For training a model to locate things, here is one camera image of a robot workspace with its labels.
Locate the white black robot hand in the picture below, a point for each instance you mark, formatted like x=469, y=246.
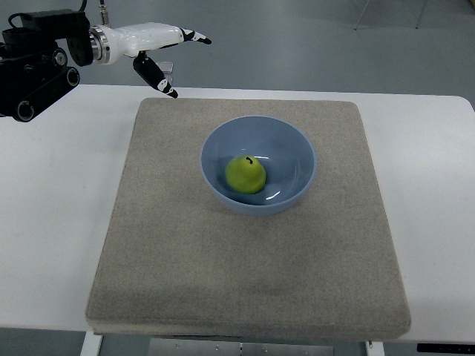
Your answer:
x=135, y=41

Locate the green pear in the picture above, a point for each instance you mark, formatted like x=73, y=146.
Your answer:
x=245, y=175

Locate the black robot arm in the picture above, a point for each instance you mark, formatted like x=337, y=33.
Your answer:
x=40, y=54

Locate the blue bowl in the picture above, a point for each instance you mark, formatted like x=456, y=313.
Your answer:
x=284, y=151

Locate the grey felt mat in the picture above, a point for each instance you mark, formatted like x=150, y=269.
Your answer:
x=177, y=262

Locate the metal chair legs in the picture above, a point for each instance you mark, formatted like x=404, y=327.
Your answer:
x=389, y=13

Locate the black table control panel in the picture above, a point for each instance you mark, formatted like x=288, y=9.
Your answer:
x=446, y=348

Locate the white table frame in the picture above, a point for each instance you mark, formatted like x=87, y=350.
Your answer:
x=92, y=345

